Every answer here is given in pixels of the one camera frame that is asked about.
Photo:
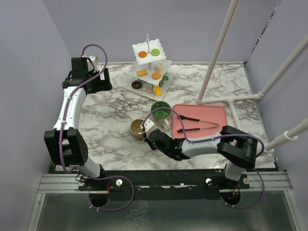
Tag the white three-tier cake stand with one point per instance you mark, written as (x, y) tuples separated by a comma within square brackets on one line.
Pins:
[(149, 63)]

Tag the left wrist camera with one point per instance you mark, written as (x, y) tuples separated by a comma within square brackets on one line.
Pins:
[(93, 65)]

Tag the orange round cookie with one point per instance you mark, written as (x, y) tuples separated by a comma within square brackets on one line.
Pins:
[(156, 75)]

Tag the aluminium mounting rail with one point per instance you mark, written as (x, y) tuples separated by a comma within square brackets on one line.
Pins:
[(250, 181)]

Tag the green-inside ceramic mug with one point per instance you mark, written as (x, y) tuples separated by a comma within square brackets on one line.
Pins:
[(161, 114)]

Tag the yellow layered cake slice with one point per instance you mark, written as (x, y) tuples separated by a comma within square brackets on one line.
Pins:
[(157, 90)]

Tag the white round cake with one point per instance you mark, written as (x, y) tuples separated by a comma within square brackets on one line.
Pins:
[(159, 67)]

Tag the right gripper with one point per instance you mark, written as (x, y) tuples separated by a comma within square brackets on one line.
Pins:
[(147, 140)]

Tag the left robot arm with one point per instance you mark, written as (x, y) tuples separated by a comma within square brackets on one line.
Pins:
[(65, 144)]

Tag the brown round cookie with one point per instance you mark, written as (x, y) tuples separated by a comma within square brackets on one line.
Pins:
[(142, 54)]

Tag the green cake piece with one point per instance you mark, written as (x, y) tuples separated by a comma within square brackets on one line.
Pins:
[(165, 77)]

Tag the square yellow biscuit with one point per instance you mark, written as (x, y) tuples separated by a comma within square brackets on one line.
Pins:
[(142, 73)]

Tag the sprinkled white cake slice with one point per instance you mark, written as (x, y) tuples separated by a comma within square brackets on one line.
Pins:
[(147, 89)]

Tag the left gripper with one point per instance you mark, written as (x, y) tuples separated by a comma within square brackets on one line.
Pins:
[(103, 84)]

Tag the chocolate sprinkled donut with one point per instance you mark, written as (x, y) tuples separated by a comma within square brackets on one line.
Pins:
[(136, 85)]

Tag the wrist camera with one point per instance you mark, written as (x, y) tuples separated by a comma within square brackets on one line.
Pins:
[(93, 65), (148, 126)]

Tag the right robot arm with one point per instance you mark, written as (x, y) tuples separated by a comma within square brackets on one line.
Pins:
[(238, 147)]

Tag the green macaron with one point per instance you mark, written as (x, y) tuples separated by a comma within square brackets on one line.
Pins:
[(155, 52)]

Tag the pink serving tray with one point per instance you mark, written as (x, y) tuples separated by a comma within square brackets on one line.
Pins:
[(208, 119)]

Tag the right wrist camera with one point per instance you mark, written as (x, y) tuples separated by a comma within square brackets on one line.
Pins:
[(148, 126)]

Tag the beige ceramic mug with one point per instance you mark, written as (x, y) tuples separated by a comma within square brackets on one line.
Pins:
[(136, 130)]

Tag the white pvc pipe frame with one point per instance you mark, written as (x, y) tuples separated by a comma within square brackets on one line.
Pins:
[(262, 35)]

